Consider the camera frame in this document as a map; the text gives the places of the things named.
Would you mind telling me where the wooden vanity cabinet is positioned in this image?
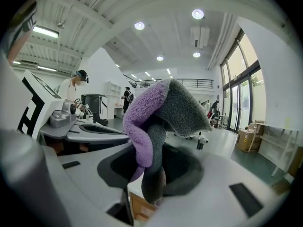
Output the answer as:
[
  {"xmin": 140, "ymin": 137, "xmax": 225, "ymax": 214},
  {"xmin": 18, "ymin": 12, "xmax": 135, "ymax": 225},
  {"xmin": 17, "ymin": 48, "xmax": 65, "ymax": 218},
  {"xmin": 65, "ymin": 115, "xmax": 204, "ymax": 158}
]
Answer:
[{"xmin": 129, "ymin": 190, "xmax": 163, "ymax": 222}]

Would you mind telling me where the white ceiling air conditioner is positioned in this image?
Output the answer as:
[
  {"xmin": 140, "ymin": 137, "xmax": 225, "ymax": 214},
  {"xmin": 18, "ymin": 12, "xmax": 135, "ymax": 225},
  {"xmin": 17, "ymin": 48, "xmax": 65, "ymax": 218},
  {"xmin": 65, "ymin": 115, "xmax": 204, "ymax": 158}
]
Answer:
[{"xmin": 190, "ymin": 26, "xmax": 210, "ymax": 49}]

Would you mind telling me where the tall brown cardboard sheet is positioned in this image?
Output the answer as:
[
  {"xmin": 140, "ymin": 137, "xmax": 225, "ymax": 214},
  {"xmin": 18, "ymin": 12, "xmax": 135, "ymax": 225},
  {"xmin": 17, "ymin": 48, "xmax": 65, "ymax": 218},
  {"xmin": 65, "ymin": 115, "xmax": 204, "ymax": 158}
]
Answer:
[{"xmin": 287, "ymin": 147, "xmax": 303, "ymax": 177}]

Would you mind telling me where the large glass window wall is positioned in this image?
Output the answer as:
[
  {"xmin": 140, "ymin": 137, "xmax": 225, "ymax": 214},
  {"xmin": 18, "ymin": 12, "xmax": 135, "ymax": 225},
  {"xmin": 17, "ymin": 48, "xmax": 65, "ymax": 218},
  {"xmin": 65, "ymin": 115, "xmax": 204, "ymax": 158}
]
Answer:
[{"xmin": 220, "ymin": 28, "xmax": 265, "ymax": 134}]

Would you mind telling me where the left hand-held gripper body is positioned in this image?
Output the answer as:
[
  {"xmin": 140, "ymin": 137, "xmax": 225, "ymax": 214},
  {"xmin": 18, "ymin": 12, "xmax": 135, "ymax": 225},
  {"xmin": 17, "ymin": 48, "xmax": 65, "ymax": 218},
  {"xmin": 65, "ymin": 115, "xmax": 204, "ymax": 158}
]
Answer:
[{"xmin": 18, "ymin": 69, "xmax": 77, "ymax": 140}]

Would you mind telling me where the black mezzanine railing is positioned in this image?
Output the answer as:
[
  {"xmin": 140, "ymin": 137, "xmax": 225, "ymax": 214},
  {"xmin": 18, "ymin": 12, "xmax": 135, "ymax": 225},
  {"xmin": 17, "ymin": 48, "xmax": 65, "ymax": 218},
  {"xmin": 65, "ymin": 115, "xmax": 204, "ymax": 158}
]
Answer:
[{"xmin": 123, "ymin": 74, "xmax": 214, "ymax": 89}]

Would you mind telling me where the purple grey cloth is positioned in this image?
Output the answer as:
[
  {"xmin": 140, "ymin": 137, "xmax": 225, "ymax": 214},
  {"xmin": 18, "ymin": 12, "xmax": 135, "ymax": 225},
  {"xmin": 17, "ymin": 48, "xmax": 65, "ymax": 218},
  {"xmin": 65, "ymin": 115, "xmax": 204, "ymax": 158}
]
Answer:
[{"xmin": 122, "ymin": 78, "xmax": 214, "ymax": 204}]

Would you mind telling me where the white open shelf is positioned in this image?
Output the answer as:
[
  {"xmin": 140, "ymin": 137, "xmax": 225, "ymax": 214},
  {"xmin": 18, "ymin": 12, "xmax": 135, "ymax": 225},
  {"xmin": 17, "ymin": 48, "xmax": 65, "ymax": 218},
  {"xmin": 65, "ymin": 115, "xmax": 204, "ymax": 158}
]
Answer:
[{"xmin": 104, "ymin": 80, "xmax": 123, "ymax": 119}]

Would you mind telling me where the black machine white trim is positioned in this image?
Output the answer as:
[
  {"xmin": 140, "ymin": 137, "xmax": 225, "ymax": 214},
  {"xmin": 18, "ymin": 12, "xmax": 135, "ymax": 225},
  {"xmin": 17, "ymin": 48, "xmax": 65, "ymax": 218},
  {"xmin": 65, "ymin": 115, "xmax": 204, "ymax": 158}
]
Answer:
[{"xmin": 80, "ymin": 93, "xmax": 109, "ymax": 127}]

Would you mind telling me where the wooden slatted platform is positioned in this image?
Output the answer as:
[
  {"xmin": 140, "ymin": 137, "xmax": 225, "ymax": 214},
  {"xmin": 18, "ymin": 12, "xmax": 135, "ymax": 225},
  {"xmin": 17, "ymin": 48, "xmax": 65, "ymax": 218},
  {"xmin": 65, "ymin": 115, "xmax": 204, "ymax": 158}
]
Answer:
[{"xmin": 269, "ymin": 175, "xmax": 295, "ymax": 195}]

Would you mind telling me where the brown cardboard box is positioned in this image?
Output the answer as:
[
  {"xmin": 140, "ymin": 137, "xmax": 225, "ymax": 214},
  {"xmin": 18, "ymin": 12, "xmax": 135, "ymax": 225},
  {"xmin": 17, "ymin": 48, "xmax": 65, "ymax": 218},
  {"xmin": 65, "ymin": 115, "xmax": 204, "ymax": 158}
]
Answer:
[{"xmin": 235, "ymin": 128, "xmax": 261, "ymax": 153}]

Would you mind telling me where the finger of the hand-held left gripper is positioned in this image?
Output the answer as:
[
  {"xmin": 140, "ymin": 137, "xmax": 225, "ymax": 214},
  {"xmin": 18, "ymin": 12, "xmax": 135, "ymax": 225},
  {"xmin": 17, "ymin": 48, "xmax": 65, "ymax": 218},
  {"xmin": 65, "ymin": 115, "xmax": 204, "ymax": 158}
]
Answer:
[
  {"xmin": 38, "ymin": 121, "xmax": 83, "ymax": 137},
  {"xmin": 65, "ymin": 124, "xmax": 130, "ymax": 145}
]

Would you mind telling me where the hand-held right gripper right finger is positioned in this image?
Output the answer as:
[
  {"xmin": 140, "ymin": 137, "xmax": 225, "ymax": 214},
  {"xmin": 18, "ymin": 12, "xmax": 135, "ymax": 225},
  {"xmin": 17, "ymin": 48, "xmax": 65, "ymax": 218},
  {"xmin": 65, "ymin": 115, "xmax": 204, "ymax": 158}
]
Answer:
[{"xmin": 146, "ymin": 142, "xmax": 289, "ymax": 227}]

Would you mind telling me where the white sink countertop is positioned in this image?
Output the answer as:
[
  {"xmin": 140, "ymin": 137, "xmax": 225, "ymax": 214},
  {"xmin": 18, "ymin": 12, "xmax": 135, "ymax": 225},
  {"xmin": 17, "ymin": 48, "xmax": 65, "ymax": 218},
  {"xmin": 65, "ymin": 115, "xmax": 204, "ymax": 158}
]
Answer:
[{"xmin": 127, "ymin": 177, "xmax": 145, "ymax": 195}]

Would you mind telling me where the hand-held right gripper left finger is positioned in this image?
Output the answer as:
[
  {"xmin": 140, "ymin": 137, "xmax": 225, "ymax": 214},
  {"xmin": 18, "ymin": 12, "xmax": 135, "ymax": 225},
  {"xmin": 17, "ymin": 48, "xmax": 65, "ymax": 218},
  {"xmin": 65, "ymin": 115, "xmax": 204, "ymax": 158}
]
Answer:
[{"xmin": 43, "ymin": 142, "xmax": 138, "ymax": 226}]

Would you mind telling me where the white frame table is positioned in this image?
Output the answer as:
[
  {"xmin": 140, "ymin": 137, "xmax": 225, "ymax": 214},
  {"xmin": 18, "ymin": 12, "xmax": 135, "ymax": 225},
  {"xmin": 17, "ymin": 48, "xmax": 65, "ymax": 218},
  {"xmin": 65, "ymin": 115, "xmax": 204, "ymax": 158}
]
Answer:
[{"xmin": 257, "ymin": 122, "xmax": 300, "ymax": 177}]

